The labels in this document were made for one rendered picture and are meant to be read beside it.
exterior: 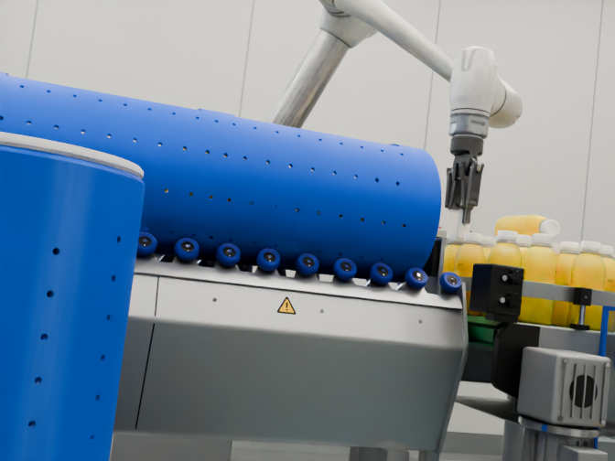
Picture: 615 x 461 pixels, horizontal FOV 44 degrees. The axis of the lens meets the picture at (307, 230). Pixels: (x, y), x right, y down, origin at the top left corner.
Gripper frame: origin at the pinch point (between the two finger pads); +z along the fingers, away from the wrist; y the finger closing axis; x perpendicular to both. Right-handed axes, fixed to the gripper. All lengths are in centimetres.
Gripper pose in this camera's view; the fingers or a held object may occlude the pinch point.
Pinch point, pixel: (458, 225)
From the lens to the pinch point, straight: 175.8
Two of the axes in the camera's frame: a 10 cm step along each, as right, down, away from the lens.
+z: -1.1, 9.9, -0.7
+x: 9.4, 1.3, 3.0
